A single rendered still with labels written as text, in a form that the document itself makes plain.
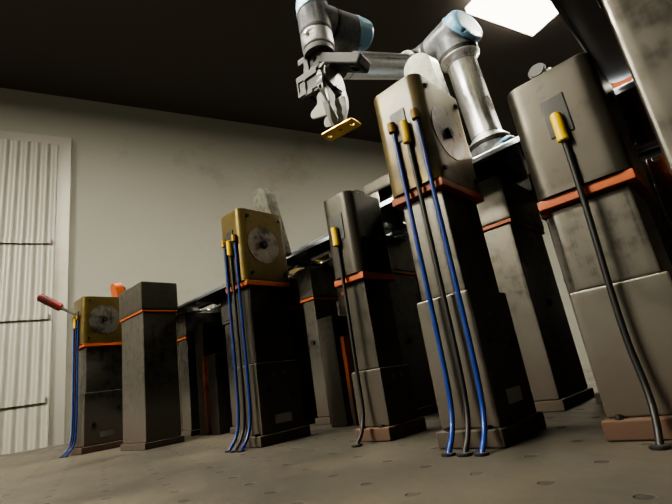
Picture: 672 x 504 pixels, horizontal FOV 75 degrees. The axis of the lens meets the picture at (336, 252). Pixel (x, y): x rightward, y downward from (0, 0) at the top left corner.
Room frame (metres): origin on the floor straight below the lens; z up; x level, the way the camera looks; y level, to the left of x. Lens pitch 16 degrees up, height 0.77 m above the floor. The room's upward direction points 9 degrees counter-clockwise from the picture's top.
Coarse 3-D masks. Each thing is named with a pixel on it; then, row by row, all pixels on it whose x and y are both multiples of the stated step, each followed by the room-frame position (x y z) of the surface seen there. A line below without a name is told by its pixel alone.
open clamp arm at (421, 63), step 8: (416, 56) 0.43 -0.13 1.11; (424, 56) 0.43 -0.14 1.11; (408, 64) 0.44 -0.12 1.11; (416, 64) 0.43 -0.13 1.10; (424, 64) 0.43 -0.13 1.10; (432, 64) 0.43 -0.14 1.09; (408, 72) 0.44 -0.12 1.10; (416, 72) 0.44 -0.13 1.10; (424, 72) 0.43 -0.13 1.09; (432, 72) 0.43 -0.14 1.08; (440, 72) 0.44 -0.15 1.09; (432, 80) 0.43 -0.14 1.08; (440, 80) 0.43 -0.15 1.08; (440, 88) 0.43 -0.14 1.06
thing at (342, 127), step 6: (348, 120) 0.79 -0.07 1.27; (354, 120) 0.79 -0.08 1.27; (336, 126) 0.81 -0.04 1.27; (342, 126) 0.81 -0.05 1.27; (348, 126) 0.81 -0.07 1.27; (354, 126) 0.82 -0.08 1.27; (324, 132) 0.83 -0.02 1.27; (330, 132) 0.83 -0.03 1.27; (336, 132) 0.83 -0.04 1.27; (342, 132) 0.83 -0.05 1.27; (330, 138) 0.85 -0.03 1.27; (336, 138) 0.85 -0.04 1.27
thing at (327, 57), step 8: (320, 56) 0.81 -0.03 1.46; (328, 56) 0.80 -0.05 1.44; (336, 56) 0.79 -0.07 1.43; (344, 56) 0.78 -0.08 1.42; (352, 56) 0.77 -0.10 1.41; (360, 56) 0.76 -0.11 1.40; (336, 64) 0.80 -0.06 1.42; (344, 64) 0.79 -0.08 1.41; (352, 64) 0.78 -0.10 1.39; (360, 64) 0.77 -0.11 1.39; (368, 64) 0.79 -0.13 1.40; (352, 72) 0.82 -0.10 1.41; (360, 72) 0.81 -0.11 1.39
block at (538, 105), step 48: (528, 96) 0.32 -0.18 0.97; (576, 96) 0.30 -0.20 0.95; (528, 144) 0.33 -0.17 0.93; (576, 144) 0.31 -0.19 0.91; (624, 144) 0.29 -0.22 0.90; (576, 192) 0.32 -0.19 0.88; (624, 192) 0.30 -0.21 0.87; (576, 240) 0.33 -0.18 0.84; (624, 240) 0.31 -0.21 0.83; (576, 288) 0.34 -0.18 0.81; (624, 288) 0.31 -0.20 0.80; (624, 336) 0.31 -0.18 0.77; (624, 384) 0.32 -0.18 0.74; (624, 432) 0.32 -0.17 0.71
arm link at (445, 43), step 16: (448, 16) 1.02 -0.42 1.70; (464, 16) 1.03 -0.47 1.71; (432, 32) 1.08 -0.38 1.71; (448, 32) 1.04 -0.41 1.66; (464, 32) 1.02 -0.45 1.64; (480, 32) 1.05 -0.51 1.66; (432, 48) 1.09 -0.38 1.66; (448, 48) 1.05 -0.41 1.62; (464, 48) 1.04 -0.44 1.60; (448, 64) 1.08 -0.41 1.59; (464, 64) 1.06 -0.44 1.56; (464, 80) 1.06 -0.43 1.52; (480, 80) 1.06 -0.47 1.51; (464, 96) 1.08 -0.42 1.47; (480, 96) 1.06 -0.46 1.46; (464, 112) 1.10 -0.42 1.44; (480, 112) 1.06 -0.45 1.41; (480, 128) 1.07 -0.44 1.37; (496, 128) 1.07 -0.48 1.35; (480, 144) 1.07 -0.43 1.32; (496, 144) 1.05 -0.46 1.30
